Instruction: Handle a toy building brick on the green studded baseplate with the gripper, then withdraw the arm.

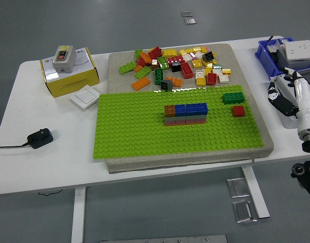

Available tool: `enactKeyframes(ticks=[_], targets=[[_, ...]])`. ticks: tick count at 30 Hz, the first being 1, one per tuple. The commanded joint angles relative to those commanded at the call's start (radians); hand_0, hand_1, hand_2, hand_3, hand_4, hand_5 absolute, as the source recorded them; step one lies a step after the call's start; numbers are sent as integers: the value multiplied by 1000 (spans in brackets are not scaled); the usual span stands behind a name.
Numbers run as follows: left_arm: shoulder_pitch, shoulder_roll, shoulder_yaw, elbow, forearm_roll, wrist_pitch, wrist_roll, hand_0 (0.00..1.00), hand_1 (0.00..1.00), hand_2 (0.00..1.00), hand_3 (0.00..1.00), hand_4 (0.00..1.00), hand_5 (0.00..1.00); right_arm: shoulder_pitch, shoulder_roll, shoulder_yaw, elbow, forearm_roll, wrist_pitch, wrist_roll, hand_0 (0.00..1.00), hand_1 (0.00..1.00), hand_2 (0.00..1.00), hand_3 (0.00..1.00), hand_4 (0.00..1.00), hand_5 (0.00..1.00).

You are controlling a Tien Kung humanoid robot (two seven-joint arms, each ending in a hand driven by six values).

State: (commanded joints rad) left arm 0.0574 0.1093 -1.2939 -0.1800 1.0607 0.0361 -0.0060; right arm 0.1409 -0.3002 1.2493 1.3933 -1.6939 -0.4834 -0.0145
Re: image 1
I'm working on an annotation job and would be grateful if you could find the green studded baseplate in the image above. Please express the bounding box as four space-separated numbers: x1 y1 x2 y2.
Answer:
93 85 264 160

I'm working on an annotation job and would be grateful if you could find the yellow and white cardboard box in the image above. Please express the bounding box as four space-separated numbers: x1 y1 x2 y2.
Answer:
39 47 101 99

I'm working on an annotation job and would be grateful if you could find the white table leg with foot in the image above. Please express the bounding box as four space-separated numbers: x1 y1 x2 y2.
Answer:
240 166 272 220

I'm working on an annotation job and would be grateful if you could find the dark grey square brick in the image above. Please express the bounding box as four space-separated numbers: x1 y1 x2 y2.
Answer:
160 79 173 92

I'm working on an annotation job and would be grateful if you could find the grey block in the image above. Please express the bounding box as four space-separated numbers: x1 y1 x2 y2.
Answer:
285 57 310 71

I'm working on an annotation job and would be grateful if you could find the black power adapter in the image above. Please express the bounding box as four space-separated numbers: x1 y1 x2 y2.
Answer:
26 128 54 150

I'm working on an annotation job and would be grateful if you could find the white wall socket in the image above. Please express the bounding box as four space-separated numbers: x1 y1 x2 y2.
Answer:
283 39 310 61

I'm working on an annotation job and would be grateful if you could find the red square brick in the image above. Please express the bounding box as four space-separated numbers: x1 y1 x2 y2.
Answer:
206 72 218 86
232 105 246 118

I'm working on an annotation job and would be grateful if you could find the grey push-button switch box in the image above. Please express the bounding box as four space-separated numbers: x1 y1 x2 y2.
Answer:
51 45 77 74

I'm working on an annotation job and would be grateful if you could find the dark green long brick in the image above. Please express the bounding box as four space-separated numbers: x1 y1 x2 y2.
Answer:
222 92 246 105

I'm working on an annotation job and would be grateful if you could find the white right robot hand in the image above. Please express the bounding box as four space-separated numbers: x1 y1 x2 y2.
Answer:
267 67 310 137

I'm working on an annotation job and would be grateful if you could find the white and orange device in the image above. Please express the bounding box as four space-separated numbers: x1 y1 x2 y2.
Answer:
265 39 285 53

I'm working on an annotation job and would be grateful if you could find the orange long brick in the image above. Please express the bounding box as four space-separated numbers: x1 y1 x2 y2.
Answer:
131 77 151 91
166 76 184 89

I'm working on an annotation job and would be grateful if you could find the grey electrical enclosure box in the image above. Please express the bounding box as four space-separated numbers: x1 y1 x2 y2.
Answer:
267 67 310 129

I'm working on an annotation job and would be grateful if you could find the brown square brick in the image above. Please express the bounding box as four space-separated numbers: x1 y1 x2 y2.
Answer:
164 105 176 118

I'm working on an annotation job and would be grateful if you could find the blue plastic bin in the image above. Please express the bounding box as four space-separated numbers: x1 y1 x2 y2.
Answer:
254 37 310 78

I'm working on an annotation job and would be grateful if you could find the white wall switch panel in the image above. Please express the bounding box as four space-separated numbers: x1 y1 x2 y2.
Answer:
69 85 102 110

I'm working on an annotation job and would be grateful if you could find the red long brick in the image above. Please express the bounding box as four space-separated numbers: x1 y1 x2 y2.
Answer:
147 47 163 60
166 55 185 65
180 62 195 79

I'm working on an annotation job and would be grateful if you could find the black adapter cord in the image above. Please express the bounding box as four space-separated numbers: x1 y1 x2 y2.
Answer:
0 143 29 150

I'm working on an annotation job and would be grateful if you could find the metal floor hatch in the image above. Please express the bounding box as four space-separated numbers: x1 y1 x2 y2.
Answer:
225 177 250 198
231 199 259 224

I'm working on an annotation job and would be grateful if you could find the small blue square brick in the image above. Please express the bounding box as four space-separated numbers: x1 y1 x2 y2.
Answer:
196 102 209 116

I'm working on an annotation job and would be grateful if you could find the long metal floor plate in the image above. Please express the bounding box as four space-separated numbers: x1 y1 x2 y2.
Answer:
99 234 228 243

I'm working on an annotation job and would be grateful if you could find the grey-brown foam mat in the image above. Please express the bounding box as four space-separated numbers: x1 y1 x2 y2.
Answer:
105 43 275 175

